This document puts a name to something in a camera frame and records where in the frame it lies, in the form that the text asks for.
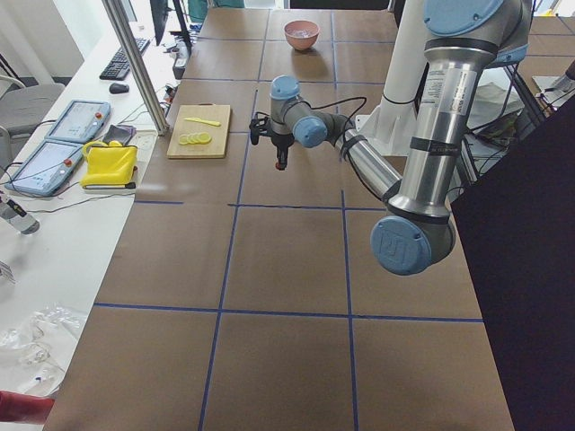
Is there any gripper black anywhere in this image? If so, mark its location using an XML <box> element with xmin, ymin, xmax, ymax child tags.
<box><xmin>271</xmin><ymin>133</ymin><xmax>294</xmax><ymax>168</ymax></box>

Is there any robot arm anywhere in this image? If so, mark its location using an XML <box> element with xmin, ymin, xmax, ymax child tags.
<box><xmin>250</xmin><ymin>1</ymin><xmax>532</xmax><ymax>276</ymax></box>

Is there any pink bowl of ice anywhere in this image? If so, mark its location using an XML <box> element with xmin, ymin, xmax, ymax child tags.
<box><xmin>284</xmin><ymin>20</ymin><xmax>320</xmax><ymax>51</ymax></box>

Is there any bamboo cutting board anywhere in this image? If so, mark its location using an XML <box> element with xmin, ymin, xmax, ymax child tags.
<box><xmin>166</xmin><ymin>104</ymin><xmax>231</xmax><ymax>159</ymax></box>

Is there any yellow plastic knife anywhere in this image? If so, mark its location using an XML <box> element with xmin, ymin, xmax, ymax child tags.
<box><xmin>184</xmin><ymin>117</ymin><xmax>222</xmax><ymax>127</ymax></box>

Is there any yellow bag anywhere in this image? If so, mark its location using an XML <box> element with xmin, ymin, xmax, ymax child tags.
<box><xmin>80</xmin><ymin>141</ymin><xmax>137</xmax><ymax>189</ymax></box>

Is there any computer mouse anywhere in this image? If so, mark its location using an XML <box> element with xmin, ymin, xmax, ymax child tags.
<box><xmin>109</xmin><ymin>83</ymin><xmax>129</xmax><ymax>94</ymax></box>

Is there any black keyboard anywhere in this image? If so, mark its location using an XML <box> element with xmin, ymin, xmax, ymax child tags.
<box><xmin>99</xmin><ymin>38</ymin><xmax>150</xmax><ymax>81</ymax></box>

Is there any teach pendant far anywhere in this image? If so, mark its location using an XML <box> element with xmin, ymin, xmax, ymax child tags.
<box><xmin>45</xmin><ymin>100</ymin><xmax>111</xmax><ymax>144</ymax></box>

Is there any teach pendant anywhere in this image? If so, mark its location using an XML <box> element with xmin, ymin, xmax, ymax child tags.
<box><xmin>45</xmin><ymin>100</ymin><xmax>111</xmax><ymax>144</ymax></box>
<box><xmin>6</xmin><ymin>139</ymin><xmax>83</xmax><ymax>197</ymax></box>

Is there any teach pendant near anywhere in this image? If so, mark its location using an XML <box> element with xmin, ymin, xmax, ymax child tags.
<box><xmin>6</xmin><ymin>139</ymin><xmax>83</xmax><ymax>197</ymax></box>

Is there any water bottle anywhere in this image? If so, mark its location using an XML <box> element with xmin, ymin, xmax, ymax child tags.
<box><xmin>1</xmin><ymin>194</ymin><xmax>40</xmax><ymax>234</ymax></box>

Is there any clear plastic bag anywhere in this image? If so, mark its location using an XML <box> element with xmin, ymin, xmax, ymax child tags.
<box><xmin>1</xmin><ymin>303</ymin><xmax>88</xmax><ymax>398</ymax></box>

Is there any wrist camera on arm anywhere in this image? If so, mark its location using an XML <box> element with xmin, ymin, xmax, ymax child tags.
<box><xmin>249</xmin><ymin>112</ymin><xmax>270</xmax><ymax>145</ymax></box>

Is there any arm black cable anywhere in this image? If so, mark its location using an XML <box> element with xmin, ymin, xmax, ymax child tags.
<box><xmin>309</xmin><ymin>96</ymin><xmax>396</xmax><ymax>203</ymax></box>

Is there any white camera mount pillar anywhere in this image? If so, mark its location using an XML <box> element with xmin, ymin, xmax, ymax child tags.
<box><xmin>356</xmin><ymin>0</ymin><xmax>429</xmax><ymax>156</ymax></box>

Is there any aluminium frame post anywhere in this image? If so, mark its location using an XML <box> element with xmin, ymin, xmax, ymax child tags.
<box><xmin>102</xmin><ymin>0</ymin><xmax>170</xmax><ymax>136</ymax></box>

